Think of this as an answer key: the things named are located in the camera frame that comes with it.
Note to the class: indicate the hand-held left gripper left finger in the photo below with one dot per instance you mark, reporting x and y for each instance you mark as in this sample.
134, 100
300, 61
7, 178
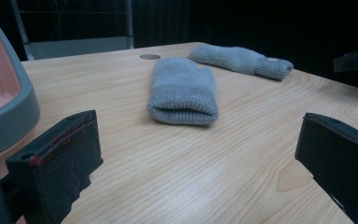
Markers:
59, 155

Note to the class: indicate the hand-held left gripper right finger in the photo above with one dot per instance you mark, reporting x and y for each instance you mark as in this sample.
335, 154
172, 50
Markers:
338, 155

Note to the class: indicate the grey and pink plastic basin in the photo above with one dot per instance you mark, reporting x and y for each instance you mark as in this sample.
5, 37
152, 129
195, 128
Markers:
3, 93

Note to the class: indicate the grey knitted mitten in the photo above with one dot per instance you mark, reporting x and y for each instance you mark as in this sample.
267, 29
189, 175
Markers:
183, 90
242, 59

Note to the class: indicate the round grey table grommet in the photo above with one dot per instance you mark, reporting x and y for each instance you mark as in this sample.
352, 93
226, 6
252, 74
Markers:
150, 56

